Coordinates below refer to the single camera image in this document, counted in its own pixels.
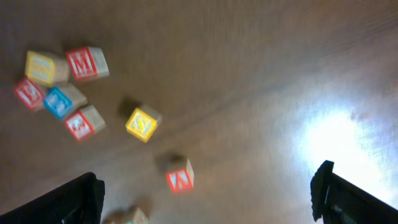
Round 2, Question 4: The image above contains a yellow 8 block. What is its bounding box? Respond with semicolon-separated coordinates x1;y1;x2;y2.
25;50;70;87

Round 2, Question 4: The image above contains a red 3 block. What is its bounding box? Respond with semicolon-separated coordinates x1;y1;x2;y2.
65;105;106;141

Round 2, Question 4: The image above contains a green V block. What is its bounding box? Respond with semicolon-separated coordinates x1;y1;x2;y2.
103;207;149;224

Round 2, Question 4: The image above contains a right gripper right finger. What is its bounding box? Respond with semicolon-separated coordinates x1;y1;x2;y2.
310;160;397;224

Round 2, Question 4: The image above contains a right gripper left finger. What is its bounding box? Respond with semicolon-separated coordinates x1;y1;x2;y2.
1;172;105;224

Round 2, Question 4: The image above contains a red E block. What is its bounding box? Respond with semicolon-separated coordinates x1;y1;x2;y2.
13;78;48;111

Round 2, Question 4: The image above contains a red M block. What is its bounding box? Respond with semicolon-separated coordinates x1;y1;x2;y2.
65;47;109;82

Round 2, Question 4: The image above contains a red A block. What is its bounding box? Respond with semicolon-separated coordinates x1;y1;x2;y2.
166;159;195;194

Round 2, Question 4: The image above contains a blue T block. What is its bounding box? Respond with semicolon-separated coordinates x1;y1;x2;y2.
43;84;87;120

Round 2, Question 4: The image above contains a yellow S block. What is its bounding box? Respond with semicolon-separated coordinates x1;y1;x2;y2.
126;105;162;142

